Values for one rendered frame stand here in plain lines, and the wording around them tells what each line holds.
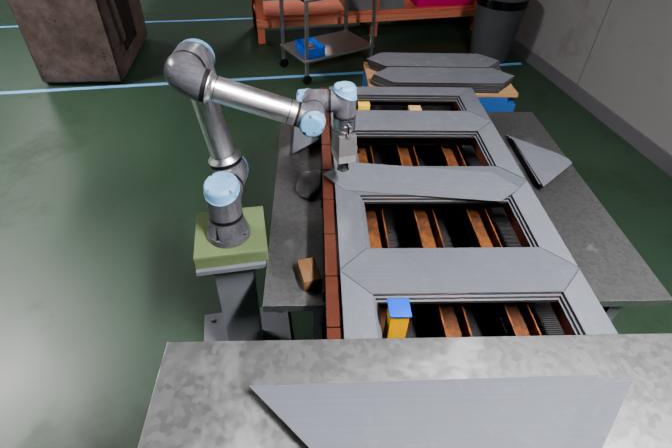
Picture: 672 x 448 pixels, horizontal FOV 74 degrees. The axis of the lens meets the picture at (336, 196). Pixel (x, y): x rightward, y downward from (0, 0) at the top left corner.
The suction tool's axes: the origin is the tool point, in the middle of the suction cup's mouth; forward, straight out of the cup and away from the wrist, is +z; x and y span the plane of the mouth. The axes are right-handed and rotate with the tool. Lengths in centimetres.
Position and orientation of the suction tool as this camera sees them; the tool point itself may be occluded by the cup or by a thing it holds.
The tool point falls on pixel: (343, 168)
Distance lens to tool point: 161.6
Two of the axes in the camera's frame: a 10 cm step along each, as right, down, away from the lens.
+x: -9.5, 1.8, -2.6
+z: -0.2, 8.0, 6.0
